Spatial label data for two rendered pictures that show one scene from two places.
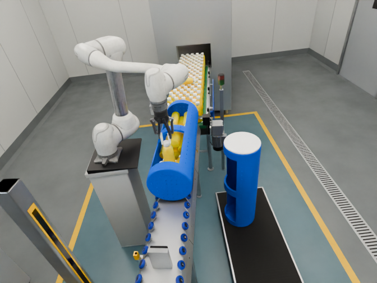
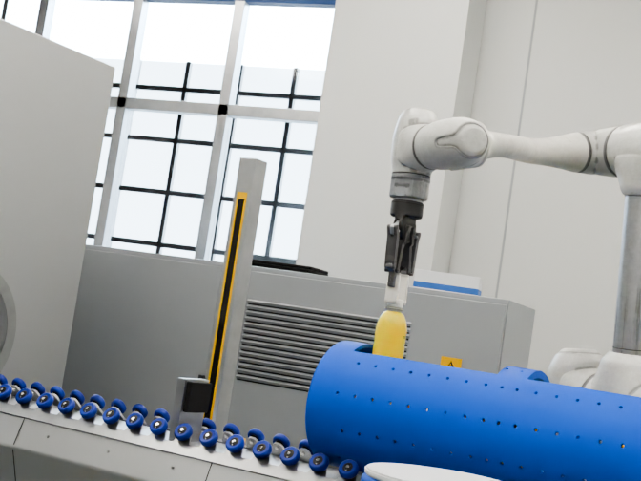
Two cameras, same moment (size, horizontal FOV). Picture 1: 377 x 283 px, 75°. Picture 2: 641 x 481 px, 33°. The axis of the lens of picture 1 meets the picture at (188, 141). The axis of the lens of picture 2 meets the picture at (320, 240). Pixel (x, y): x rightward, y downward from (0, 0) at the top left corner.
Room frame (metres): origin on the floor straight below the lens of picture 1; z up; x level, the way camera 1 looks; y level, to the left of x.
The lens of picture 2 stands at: (1.93, -2.23, 1.26)
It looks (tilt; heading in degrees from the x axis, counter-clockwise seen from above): 4 degrees up; 112
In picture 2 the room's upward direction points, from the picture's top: 9 degrees clockwise
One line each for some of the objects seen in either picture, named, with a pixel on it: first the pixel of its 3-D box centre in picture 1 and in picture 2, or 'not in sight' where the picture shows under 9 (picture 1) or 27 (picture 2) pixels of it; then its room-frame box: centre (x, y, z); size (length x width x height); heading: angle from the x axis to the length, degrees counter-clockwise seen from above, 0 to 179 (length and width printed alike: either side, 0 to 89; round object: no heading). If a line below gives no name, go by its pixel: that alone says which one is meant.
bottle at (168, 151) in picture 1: (168, 156); (388, 347); (1.17, 0.13, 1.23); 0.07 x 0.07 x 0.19
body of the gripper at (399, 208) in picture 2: (161, 115); (405, 220); (1.17, 0.13, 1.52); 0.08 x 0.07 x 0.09; 82
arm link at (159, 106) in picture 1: (159, 103); (409, 189); (1.17, 0.13, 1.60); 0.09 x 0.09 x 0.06
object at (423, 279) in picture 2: not in sight; (447, 283); (0.86, 1.73, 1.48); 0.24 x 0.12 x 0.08; 8
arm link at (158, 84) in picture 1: (157, 83); (418, 141); (1.18, 0.12, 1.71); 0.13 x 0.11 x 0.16; 138
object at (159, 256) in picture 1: (160, 256); (191, 409); (0.66, 0.21, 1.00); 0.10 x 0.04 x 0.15; 82
